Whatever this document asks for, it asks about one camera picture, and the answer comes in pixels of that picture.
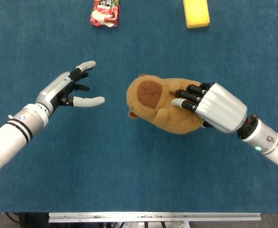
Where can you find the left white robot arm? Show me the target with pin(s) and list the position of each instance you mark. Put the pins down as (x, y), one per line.
(13, 133)

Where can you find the aluminium rail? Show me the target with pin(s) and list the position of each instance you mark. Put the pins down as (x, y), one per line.
(153, 217)

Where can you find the blue table cloth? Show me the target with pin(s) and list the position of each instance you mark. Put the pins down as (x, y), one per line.
(139, 166)

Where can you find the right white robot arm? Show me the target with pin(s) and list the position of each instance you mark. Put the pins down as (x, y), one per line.
(267, 140)

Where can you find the red strawberry snack pouch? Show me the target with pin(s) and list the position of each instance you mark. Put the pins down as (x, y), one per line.
(105, 13)

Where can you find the yellow sponge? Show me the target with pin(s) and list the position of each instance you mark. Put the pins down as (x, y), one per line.
(196, 14)

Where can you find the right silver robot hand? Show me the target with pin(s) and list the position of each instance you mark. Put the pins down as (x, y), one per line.
(222, 107)

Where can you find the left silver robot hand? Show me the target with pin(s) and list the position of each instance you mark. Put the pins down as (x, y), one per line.
(65, 90)

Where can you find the brown capybara plush toy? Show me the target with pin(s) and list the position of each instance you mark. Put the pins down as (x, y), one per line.
(160, 104)

